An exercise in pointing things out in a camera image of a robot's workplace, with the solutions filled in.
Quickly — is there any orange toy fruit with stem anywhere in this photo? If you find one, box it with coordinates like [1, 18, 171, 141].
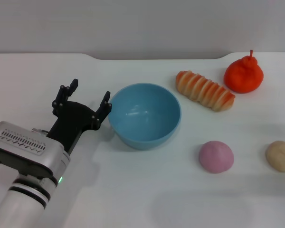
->
[223, 49, 264, 94]

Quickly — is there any orange striped bread loaf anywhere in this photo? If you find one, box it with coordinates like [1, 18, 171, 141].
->
[175, 70, 236, 113]

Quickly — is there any beige round bun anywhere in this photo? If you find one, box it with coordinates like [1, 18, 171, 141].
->
[265, 140, 285, 172]

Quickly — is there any pink round bun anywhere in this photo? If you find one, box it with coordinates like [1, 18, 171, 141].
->
[199, 140, 234, 174]

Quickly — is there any blue bowl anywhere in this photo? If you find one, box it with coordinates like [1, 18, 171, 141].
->
[108, 82, 182, 151]

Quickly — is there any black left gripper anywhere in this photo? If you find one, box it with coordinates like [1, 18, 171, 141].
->
[47, 78, 113, 155]

